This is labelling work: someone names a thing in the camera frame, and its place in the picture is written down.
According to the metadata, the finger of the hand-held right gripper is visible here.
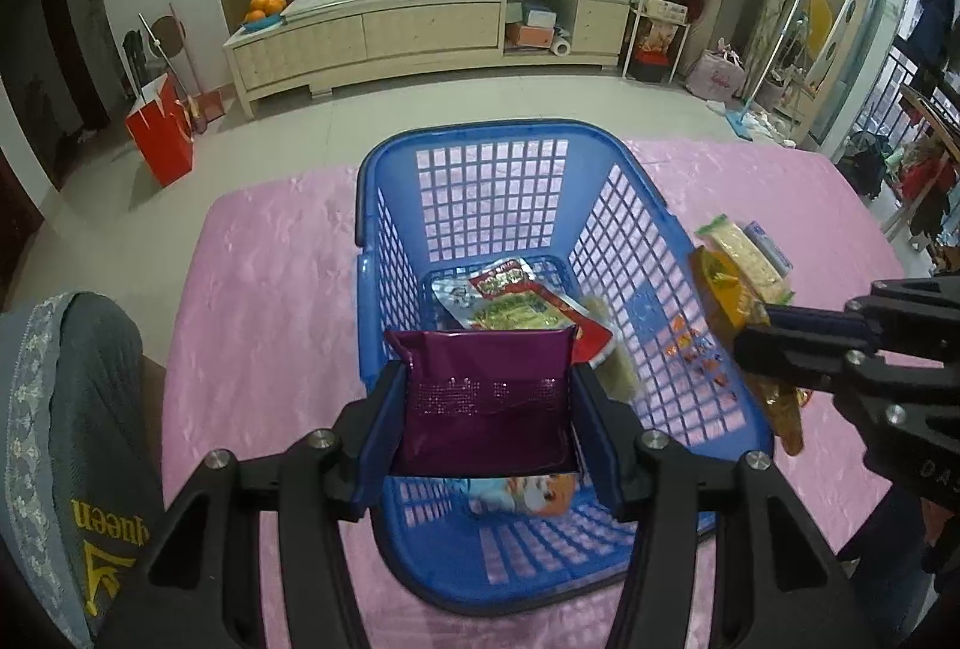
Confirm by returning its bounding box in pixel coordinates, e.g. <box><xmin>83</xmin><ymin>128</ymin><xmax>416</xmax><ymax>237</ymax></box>
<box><xmin>761</xmin><ymin>276</ymin><xmax>960</xmax><ymax>350</ymax></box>
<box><xmin>731</xmin><ymin>325</ymin><xmax>893</xmax><ymax>395</ymax></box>

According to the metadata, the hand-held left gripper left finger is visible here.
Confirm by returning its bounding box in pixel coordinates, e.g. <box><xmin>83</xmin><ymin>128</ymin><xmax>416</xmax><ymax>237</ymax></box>
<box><xmin>94</xmin><ymin>360</ymin><xmax>410</xmax><ymax>649</ymax></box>

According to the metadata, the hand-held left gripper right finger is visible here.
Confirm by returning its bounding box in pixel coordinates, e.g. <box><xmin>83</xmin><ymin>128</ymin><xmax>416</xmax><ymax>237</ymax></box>
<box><xmin>570</xmin><ymin>360</ymin><xmax>863</xmax><ymax>649</ymax></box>

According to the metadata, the dark blue gum tube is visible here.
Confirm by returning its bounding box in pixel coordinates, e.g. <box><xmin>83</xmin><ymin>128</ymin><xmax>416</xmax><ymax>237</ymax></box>
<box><xmin>746</xmin><ymin>221</ymin><xmax>794</xmax><ymax>275</ymax></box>

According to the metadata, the orange cartoon sausage packet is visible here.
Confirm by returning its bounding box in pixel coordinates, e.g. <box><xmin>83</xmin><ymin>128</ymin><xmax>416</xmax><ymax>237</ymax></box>
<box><xmin>466</xmin><ymin>473</ymin><xmax>578</xmax><ymax>519</ymax></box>

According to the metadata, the golden yellow food packet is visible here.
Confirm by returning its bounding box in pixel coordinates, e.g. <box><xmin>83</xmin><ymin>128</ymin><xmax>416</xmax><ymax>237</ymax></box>
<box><xmin>690</xmin><ymin>246</ymin><xmax>805</xmax><ymax>456</ymax></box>

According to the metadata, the beige wafer packet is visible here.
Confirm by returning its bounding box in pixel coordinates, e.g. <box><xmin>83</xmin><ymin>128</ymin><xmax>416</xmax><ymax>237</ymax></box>
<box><xmin>697</xmin><ymin>214</ymin><xmax>794</xmax><ymax>305</ymax></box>

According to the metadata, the purple foil packet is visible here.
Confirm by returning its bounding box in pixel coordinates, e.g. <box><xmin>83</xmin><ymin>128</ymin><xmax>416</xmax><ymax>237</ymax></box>
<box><xmin>384</xmin><ymin>328</ymin><xmax>578</xmax><ymax>477</ymax></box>

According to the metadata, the red and green packet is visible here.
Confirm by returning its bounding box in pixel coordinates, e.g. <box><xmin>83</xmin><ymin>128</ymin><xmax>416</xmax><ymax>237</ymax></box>
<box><xmin>469</xmin><ymin>259</ymin><xmax>614</xmax><ymax>365</ymax></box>

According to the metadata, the blue plastic basket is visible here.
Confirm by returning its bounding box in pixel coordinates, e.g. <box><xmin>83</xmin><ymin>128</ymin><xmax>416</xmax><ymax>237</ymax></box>
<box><xmin>354</xmin><ymin>119</ymin><xmax>775</xmax><ymax>614</ymax></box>

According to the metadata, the wooden clothes rack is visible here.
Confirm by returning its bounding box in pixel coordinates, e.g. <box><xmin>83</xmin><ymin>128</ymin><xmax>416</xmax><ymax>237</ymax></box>
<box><xmin>892</xmin><ymin>83</ymin><xmax>960</xmax><ymax>238</ymax></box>

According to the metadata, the pink tote bag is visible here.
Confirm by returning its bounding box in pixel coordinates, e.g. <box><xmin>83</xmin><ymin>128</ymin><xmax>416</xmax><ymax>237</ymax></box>
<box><xmin>686</xmin><ymin>43</ymin><xmax>747</xmax><ymax>101</ymax></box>

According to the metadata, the arched standing mirror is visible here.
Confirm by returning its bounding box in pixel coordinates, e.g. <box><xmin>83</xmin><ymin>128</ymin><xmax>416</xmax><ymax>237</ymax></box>
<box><xmin>780</xmin><ymin>0</ymin><xmax>890</xmax><ymax>148</ymax></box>

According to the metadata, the grey lace-trimmed chair cover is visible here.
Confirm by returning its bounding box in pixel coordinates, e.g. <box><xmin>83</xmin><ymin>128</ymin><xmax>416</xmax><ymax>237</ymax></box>
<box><xmin>0</xmin><ymin>290</ymin><xmax>166</xmax><ymax>649</ymax></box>

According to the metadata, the row of hanging clothes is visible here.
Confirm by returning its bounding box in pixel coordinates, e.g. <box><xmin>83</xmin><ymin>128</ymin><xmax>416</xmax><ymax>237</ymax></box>
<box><xmin>900</xmin><ymin>0</ymin><xmax>960</xmax><ymax>95</ymax></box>

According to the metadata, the white metal shelf rack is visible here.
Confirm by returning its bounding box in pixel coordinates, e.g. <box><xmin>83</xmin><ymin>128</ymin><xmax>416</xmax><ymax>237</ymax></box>
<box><xmin>611</xmin><ymin>0</ymin><xmax>710</xmax><ymax>84</ymax></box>

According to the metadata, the red paper bag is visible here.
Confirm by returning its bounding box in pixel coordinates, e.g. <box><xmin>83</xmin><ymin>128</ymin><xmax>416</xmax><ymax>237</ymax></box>
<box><xmin>125</xmin><ymin>73</ymin><xmax>194</xmax><ymax>189</ymax></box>

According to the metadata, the beige low cabinet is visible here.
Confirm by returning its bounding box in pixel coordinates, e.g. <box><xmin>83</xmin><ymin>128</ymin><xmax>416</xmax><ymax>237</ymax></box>
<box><xmin>223</xmin><ymin>0</ymin><xmax>632</xmax><ymax>121</ymax></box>

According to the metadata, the broom and dustpan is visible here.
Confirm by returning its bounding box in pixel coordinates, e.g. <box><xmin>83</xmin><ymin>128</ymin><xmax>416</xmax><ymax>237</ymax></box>
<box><xmin>124</xmin><ymin>4</ymin><xmax>226</xmax><ymax>133</ymax></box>

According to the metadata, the orange box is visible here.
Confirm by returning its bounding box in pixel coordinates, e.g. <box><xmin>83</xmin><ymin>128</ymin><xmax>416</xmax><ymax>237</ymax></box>
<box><xmin>506</xmin><ymin>23</ymin><xmax>556</xmax><ymax>49</ymax></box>

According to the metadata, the blue-handled mop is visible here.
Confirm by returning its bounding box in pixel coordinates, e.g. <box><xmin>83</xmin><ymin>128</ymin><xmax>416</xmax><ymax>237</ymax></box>
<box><xmin>724</xmin><ymin>0</ymin><xmax>815</xmax><ymax>140</ymax></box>

